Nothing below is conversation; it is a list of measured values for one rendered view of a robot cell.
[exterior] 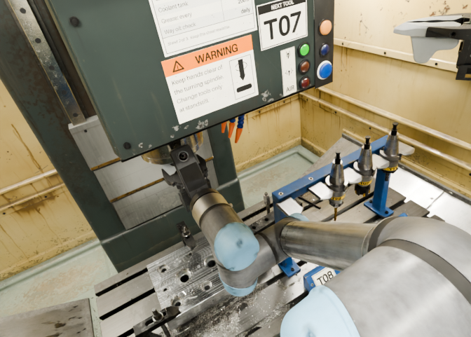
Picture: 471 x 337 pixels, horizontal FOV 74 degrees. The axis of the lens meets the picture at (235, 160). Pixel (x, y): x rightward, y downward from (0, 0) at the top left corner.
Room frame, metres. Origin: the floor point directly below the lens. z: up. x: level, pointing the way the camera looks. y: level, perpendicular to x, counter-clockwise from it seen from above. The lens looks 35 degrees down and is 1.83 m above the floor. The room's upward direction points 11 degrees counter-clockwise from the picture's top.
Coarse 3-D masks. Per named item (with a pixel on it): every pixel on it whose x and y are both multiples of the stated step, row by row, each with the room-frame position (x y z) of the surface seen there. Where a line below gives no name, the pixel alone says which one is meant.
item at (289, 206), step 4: (284, 200) 0.65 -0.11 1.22; (288, 200) 0.64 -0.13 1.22; (292, 200) 0.64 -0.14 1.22; (276, 204) 0.64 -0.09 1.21; (280, 204) 0.64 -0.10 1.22; (284, 204) 0.63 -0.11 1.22; (288, 204) 0.63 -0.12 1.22; (292, 204) 0.63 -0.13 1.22; (296, 204) 0.62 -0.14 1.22; (280, 208) 0.62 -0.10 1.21; (284, 208) 0.62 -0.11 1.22; (288, 208) 0.61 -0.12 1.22; (292, 208) 0.61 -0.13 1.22; (296, 208) 0.61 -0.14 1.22; (300, 208) 0.61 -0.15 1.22; (284, 212) 0.60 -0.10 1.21; (288, 212) 0.60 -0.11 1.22; (292, 212) 0.60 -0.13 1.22; (300, 212) 0.59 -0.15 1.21
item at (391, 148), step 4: (388, 136) 0.76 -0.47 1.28; (392, 136) 0.75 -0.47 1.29; (396, 136) 0.75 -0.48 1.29; (388, 140) 0.76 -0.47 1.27; (392, 140) 0.75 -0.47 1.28; (396, 140) 0.75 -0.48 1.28; (388, 144) 0.75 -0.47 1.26; (392, 144) 0.75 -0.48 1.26; (396, 144) 0.74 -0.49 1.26; (384, 148) 0.77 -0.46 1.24; (388, 148) 0.75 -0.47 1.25; (392, 148) 0.74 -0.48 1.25; (396, 148) 0.74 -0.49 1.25; (384, 152) 0.76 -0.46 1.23; (388, 152) 0.75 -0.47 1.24; (392, 152) 0.74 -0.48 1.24; (396, 152) 0.74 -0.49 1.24
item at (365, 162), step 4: (360, 152) 0.73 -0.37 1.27; (364, 152) 0.71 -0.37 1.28; (368, 152) 0.71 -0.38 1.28; (360, 156) 0.72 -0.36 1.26; (364, 156) 0.71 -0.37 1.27; (368, 156) 0.70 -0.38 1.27; (360, 160) 0.71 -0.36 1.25; (364, 160) 0.71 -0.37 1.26; (368, 160) 0.70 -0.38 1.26; (372, 160) 0.71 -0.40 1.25; (360, 164) 0.71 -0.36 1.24; (364, 164) 0.70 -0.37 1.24; (368, 164) 0.70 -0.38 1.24; (372, 164) 0.71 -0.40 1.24; (360, 168) 0.71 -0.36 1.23; (364, 168) 0.70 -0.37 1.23; (368, 168) 0.70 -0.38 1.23
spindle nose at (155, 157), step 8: (192, 136) 0.61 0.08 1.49; (200, 136) 0.64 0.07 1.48; (168, 144) 0.58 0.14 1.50; (176, 144) 0.59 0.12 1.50; (192, 144) 0.61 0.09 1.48; (200, 144) 0.63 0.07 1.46; (152, 152) 0.59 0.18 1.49; (160, 152) 0.59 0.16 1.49; (168, 152) 0.58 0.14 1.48; (144, 160) 0.62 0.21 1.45; (152, 160) 0.60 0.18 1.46; (160, 160) 0.59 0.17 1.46; (168, 160) 0.59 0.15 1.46
